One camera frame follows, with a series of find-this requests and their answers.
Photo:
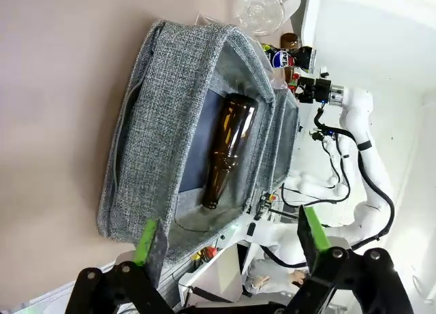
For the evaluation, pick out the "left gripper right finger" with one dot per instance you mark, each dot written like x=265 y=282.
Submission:
x=313 y=239

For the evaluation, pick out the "red yellow emergency stop button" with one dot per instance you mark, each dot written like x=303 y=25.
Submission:
x=209 y=252
x=269 y=197

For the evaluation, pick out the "clear plastic packaging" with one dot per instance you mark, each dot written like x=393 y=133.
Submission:
x=206 y=19

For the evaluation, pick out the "clear plastic bottle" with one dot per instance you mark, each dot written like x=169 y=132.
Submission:
x=265 y=7

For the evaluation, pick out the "person in grey clothes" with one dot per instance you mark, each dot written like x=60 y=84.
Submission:
x=269 y=273

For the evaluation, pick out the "black Pepsi can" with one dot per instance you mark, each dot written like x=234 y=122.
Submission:
x=296 y=57

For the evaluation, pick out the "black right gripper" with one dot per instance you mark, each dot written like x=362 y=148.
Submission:
x=322 y=89

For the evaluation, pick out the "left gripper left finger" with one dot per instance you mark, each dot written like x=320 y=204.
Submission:
x=150 y=252

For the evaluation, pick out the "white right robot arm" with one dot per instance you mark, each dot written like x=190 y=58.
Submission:
x=371 y=171

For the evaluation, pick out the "grey fabric basket, Bottle sign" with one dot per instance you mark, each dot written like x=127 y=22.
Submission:
x=163 y=140

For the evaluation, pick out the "red crushed can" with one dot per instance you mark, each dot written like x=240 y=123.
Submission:
x=293 y=86

